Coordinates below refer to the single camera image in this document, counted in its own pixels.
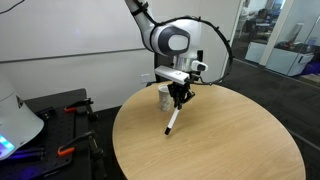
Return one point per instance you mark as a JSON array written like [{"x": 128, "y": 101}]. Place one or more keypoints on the white wall socket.
[{"x": 145, "y": 78}]

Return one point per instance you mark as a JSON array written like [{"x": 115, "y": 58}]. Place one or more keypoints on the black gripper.
[{"x": 178, "y": 87}]

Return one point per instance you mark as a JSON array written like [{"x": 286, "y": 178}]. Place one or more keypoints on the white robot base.
[{"x": 16, "y": 123}]

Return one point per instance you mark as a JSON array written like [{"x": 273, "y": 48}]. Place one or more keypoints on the white marker with black cap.
[{"x": 172, "y": 121}]

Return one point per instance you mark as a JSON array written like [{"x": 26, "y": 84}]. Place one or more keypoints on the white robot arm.
[{"x": 173, "y": 40}]

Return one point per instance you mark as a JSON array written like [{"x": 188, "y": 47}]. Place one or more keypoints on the seated person in dark clothes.
[{"x": 262, "y": 18}]

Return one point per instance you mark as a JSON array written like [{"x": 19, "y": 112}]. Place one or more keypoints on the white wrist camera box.
[{"x": 170, "y": 75}]

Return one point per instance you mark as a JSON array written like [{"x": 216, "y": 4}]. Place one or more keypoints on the white pillar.
[{"x": 276, "y": 30}]

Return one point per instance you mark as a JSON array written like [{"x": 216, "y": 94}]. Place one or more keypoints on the grey patterned mug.
[{"x": 164, "y": 98}]

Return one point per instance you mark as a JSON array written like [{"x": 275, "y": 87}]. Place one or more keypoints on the black office chair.
[{"x": 161, "y": 68}]

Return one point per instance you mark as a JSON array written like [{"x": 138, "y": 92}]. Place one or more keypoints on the person in white shirt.
[{"x": 246, "y": 13}]

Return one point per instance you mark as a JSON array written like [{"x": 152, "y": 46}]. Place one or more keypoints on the white low cabinet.
[{"x": 290, "y": 61}]

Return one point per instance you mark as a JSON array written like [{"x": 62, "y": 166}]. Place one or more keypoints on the white wall whiteboard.
[{"x": 66, "y": 26}]

